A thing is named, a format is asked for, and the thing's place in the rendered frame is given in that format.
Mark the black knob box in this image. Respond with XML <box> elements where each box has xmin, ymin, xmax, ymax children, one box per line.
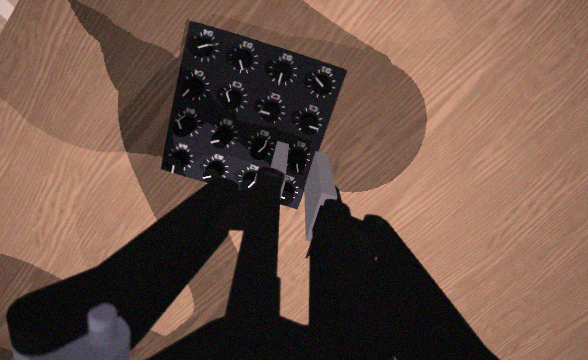
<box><xmin>161</xmin><ymin>21</ymin><xmax>347</xmax><ymax>210</ymax></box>

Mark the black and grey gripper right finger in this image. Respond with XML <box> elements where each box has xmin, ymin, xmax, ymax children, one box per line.
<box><xmin>304</xmin><ymin>151</ymin><xmax>500</xmax><ymax>360</ymax></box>

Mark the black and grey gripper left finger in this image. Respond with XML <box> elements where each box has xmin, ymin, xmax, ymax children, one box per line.
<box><xmin>6</xmin><ymin>141</ymin><xmax>289</xmax><ymax>360</ymax></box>

